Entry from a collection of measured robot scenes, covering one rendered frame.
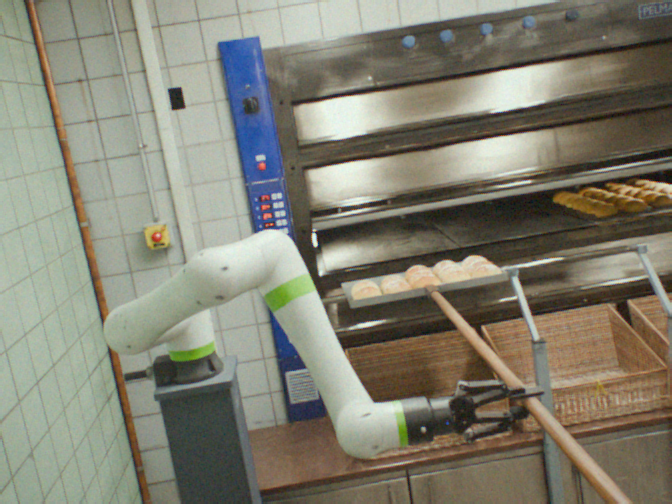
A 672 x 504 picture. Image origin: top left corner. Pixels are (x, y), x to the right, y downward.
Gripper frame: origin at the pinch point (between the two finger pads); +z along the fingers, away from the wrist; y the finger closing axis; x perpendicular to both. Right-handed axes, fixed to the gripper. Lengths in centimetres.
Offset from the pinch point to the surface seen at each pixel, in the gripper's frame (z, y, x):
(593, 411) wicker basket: 54, 57, -104
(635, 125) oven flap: 102, -38, -155
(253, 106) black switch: -50, -69, -150
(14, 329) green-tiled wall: -127, -16, -74
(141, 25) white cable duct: -86, -105, -155
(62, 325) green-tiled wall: -126, -5, -112
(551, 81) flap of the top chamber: 69, -61, -154
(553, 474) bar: 34, 73, -94
